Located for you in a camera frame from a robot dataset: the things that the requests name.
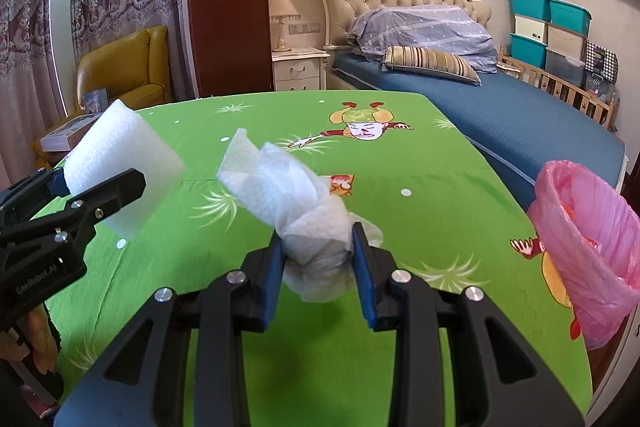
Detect white foam block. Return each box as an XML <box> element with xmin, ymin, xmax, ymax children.
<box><xmin>63</xmin><ymin>101</ymin><xmax>186</xmax><ymax>241</ymax></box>

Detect white tissue paper wad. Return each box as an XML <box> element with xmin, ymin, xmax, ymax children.
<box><xmin>217</xmin><ymin>128</ymin><xmax>383</xmax><ymax>303</ymax></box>

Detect white box on armchair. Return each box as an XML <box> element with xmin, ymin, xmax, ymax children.
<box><xmin>39</xmin><ymin>113</ymin><xmax>102</xmax><ymax>153</ymax></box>

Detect small blue booklet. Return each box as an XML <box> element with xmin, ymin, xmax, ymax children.
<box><xmin>82</xmin><ymin>89</ymin><xmax>110</xmax><ymax>114</ymax></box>

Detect yellow leather armchair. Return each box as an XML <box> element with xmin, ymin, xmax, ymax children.
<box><xmin>32</xmin><ymin>26</ymin><xmax>172</xmax><ymax>168</ymax></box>

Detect green cartoon tablecloth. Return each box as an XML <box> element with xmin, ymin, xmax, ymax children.
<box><xmin>48</xmin><ymin>91</ymin><xmax>591</xmax><ymax>426</ymax></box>

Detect lace patterned curtain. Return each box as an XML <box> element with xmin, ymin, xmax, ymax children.
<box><xmin>1</xmin><ymin>0</ymin><xmax>196</xmax><ymax>186</ymax></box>

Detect bed with blue sheet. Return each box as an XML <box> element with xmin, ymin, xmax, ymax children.
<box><xmin>331</xmin><ymin>53</ymin><xmax>626</xmax><ymax>209</ymax></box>

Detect white nightstand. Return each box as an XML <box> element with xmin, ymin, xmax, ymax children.
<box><xmin>271</xmin><ymin>48</ymin><xmax>330</xmax><ymax>91</ymax></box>

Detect beige table lamp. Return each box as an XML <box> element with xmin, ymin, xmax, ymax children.
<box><xmin>269</xmin><ymin>0</ymin><xmax>300</xmax><ymax>53</ymax></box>

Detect dark red wooden panel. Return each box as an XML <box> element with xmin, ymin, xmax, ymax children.
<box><xmin>185</xmin><ymin>0</ymin><xmax>274</xmax><ymax>99</ymax></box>

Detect checkered bag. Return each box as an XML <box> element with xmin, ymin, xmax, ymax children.
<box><xmin>585</xmin><ymin>40</ymin><xmax>618</xmax><ymax>103</ymax></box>

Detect striped brown pillow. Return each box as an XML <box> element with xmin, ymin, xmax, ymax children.
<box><xmin>381</xmin><ymin>46</ymin><xmax>482</xmax><ymax>86</ymax></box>

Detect stacked storage bins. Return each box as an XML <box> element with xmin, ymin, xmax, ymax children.
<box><xmin>510</xmin><ymin>0</ymin><xmax>591</xmax><ymax>88</ymax></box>

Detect grey-purple folded duvet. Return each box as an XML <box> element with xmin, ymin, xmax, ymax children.
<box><xmin>347</xmin><ymin>4</ymin><xmax>498</xmax><ymax>74</ymax></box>

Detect wooden crib rail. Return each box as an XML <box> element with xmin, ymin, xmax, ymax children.
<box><xmin>498</xmin><ymin>50</ymin><xmax>617</xmax><ymax>133</ymax></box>

